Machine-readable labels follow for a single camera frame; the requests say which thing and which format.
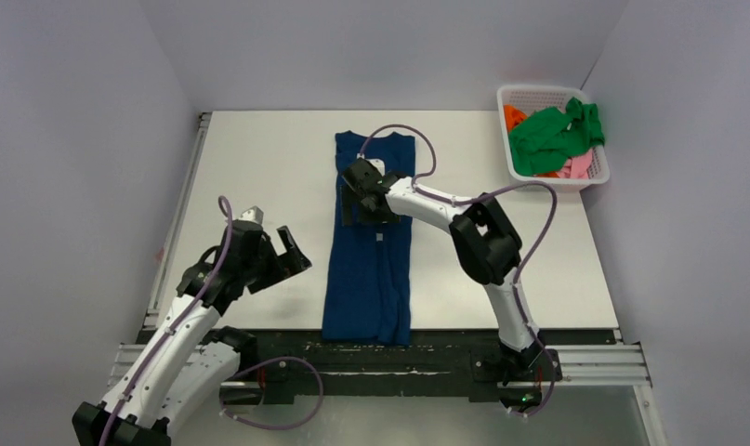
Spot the orange t-shirt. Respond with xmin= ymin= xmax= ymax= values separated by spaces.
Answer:
xmin=503 ymin=104 xmax=528 ymax=134

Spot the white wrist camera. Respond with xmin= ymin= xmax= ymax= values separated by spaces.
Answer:
xmin=366 ymin=158 xmax=387 ymax=176
xmin=237 ymin=205 xmax=264 ymax=225

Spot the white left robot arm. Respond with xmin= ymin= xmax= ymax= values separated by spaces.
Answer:
xmin=72 ymin=219 xmax=311 ymax=445

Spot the green t-shirt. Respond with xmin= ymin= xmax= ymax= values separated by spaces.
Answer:
xmin=508 ymin=98 xmax=605 ymax=178

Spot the navy blue printed t-shirt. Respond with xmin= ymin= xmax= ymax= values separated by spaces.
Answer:
xmin=322 ymin=130 xmax=413 ymax=346

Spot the aluminium frame rail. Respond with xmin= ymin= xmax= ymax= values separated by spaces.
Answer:
xmin=107 ymin=344 xmax=651 ymax=388

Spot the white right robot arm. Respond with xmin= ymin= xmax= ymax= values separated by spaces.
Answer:
xmin=341 ymin=158 xmax=542 ymax=371

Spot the pink t-shirt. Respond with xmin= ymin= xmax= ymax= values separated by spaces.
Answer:
xmin=556 ymin=149 xmax=594 ymax=179

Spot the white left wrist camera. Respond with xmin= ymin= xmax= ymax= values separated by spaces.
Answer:
xmin=237 ymin=205 xmax=264 ymax=225

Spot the white plastic laundry basket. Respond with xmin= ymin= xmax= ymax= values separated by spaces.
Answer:
xmin=496 ymin=85 xmax=610 ymax=191

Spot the black mounting base rail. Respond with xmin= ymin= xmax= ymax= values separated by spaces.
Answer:
xmin=199 ymin=329 xmax=616 ymax=409

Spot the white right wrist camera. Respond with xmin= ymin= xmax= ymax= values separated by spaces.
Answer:
xmin=366 ymin=158 xmax=387 ymax=176

